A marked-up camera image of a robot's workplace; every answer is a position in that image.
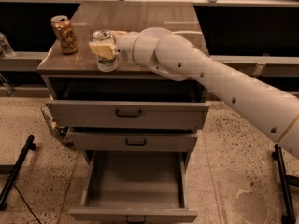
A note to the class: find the black stand leg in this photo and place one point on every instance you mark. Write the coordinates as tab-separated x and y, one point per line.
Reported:
12	171
285	181

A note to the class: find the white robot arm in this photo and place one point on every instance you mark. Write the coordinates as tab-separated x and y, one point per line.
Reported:
274	112

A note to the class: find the grey top drawer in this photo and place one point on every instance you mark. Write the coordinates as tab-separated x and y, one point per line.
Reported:
128	115

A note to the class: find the grey bottom drawer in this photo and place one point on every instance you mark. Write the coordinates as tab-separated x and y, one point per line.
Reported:
135	188

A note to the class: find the grey middle drawer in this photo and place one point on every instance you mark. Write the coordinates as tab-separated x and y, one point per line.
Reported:
134	141

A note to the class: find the orange patterned soda can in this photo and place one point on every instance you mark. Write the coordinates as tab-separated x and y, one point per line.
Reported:
65	34

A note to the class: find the black left stand leg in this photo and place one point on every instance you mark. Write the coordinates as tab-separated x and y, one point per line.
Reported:
12	171

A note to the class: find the black right stand leg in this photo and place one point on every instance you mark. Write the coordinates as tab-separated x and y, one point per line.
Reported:
285	181

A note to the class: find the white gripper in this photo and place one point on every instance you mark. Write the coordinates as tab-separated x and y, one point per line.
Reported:
125	48

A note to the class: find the grey drawer cabinet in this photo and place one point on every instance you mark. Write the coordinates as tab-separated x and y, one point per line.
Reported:
77	77

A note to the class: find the grey drawer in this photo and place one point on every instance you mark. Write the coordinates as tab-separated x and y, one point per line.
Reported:
134	141
135	188
128	115

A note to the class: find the green white 7up can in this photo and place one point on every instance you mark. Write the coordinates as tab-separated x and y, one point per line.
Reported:
104	64

